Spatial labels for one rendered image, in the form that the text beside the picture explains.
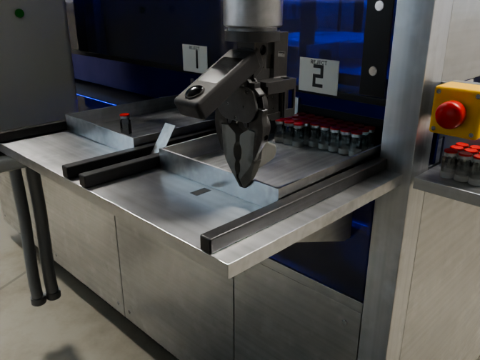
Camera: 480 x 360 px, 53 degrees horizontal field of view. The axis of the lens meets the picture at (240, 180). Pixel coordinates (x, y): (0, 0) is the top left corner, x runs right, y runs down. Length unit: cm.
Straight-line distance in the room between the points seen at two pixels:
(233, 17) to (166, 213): 27
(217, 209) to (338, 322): 47
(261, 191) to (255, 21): 23
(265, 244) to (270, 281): 55
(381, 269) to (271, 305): 33
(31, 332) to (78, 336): 18
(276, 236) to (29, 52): 100
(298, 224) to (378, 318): 40
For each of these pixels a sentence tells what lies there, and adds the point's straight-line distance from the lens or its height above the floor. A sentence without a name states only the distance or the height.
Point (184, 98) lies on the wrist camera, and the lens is 58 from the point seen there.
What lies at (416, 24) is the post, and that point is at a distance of 80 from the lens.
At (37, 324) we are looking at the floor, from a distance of 203.
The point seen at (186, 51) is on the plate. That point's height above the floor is 103.
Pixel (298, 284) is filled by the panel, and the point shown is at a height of 57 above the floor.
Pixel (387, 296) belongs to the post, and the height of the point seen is 64.
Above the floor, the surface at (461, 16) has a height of 112.
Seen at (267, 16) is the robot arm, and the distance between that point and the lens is 61.
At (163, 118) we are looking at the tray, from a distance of 116.
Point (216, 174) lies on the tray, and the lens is 72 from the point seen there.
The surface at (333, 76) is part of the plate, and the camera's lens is 87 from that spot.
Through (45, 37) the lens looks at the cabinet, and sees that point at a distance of 145.
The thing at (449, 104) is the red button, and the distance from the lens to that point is 75.
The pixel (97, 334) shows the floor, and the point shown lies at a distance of 191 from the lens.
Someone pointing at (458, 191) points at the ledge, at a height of 88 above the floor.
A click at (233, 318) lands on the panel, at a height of 38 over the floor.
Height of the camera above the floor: 116
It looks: 21 degrees down
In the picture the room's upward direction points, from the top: straight up
